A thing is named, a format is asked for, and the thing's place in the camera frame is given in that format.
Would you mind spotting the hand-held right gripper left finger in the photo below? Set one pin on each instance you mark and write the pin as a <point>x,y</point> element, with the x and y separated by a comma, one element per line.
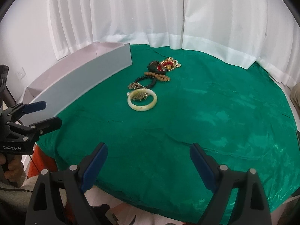
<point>93,166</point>

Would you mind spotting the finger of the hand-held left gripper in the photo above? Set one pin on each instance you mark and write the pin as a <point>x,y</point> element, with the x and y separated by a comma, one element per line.
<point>35,106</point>
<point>48,123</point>

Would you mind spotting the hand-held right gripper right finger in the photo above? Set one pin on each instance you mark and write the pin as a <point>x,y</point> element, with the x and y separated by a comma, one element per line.
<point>201,166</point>

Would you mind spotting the white cardboard box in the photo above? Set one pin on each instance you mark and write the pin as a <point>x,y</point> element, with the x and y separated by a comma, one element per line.
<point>82,75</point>

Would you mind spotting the pale jade bangle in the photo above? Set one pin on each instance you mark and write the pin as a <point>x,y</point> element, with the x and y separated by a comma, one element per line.
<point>140,108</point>

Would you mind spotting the ornate metal hair ornament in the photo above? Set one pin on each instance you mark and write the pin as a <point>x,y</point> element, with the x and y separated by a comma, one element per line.
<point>139,96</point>

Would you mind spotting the gold bangle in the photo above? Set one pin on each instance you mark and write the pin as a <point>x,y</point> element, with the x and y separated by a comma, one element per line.
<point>134,85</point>

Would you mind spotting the person's left forearm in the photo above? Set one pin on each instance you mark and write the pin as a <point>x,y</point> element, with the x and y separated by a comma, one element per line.
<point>14,199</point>

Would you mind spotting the person's left hand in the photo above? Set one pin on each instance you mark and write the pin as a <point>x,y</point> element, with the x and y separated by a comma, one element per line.
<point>16,168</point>

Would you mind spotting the orange cloth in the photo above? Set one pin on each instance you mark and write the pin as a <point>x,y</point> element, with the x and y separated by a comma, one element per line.
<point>44,159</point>

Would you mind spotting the green cloth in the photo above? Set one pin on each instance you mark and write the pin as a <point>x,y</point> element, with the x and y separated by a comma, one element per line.
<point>187,112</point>

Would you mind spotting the beige cloth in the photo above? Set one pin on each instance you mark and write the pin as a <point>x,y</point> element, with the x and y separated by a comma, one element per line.
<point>295,96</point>

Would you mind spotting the white curtain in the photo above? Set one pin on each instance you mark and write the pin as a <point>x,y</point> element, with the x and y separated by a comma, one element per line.
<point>140,11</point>

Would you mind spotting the white wall socket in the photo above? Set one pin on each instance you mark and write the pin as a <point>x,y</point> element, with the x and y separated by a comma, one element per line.
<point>21,74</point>

